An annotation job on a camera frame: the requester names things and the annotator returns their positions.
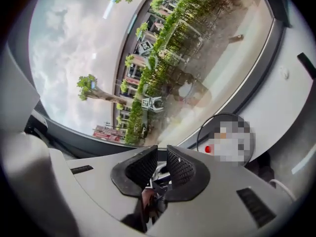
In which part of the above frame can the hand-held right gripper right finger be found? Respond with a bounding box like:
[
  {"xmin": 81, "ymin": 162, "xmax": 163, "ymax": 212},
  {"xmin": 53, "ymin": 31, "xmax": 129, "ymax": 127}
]
[{"xmin": 165, "ymin": 144, "xmax": 211, "ymax": 203}]

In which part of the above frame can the red brick building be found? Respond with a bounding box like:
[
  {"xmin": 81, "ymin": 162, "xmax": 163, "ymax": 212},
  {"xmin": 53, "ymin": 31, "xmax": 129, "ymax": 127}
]
[{"xmin": 92, "ymin": 124, "xmax": 125, "ymax": 143}]

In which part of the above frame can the white cable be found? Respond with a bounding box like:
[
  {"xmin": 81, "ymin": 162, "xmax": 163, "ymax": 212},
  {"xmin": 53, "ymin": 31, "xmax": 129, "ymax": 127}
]
[{"xmin": 269, "ymin": 179, "xmax": 297, "ymax": 202}]

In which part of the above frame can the green hedge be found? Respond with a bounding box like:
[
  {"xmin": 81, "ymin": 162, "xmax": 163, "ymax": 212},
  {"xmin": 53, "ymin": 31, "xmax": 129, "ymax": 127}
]
[{"xmin": 123, "ymin": 0, "xmax": 247, "ymax": 145}]

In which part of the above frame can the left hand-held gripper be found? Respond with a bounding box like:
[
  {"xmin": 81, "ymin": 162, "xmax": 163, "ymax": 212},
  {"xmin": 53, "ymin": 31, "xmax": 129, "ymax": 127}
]
[{"xmin": 145, "ymin": 165, "xmax": 173, "ymax": 199}]

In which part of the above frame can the dark grey building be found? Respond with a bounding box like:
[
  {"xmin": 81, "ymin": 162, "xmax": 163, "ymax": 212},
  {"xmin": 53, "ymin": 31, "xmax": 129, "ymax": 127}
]
[{"xmin": 113, "ymin": 0, "xmax": 188, "ymax": 143}]

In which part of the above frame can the black rectangular object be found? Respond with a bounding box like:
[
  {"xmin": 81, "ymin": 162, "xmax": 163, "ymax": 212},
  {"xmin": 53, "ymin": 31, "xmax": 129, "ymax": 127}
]
[{"xmin": 297, "ymin": 52, "xmax": 316, "ymax": 80}]

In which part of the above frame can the black mesh waste bin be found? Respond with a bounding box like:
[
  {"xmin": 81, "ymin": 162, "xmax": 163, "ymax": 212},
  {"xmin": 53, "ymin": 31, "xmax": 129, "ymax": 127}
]
[{"xmin": 197, "ymin": 112, "xmax": 256, "ymax": 168}]

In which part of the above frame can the pruned street tree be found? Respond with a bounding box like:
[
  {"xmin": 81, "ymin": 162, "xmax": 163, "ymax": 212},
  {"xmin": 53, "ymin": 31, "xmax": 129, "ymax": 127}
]
[{"xmin": 77, "ymin": 74, "xmax": 135, "ymax": 106}]

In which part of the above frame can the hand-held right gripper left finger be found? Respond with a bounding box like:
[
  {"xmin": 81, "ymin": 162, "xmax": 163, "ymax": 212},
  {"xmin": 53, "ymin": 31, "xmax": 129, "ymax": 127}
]
[{"xmin": 110, "ymin": 145, "xmax": 158, "ymax": 198}]

